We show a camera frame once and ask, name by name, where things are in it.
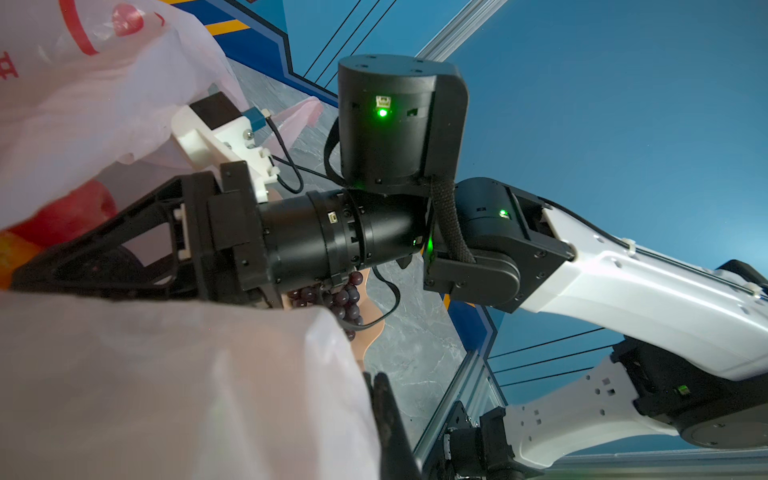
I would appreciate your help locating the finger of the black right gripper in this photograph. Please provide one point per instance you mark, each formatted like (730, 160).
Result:
(99, 264)

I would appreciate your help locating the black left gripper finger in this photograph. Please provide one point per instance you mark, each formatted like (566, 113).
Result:
(397, 458)

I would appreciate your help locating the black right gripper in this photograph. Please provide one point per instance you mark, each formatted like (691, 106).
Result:
(269, 249)

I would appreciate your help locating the dark purple grape bunch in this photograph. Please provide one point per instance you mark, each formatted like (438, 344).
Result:
(343, 301)

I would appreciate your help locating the red apple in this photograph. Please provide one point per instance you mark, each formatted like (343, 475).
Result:
(69, 217)

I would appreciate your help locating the pink printed plastic bag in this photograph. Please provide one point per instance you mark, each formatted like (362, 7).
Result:
(100, 389)

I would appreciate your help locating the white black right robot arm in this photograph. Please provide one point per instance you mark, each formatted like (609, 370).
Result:
(693, 359)

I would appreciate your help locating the beige wavy fruit plate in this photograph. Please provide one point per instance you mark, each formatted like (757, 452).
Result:
(364, 339)

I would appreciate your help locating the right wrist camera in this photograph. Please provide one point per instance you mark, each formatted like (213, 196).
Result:
(213, 131)

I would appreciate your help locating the right aluminium corner post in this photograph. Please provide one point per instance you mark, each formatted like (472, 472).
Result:
(459, 29)

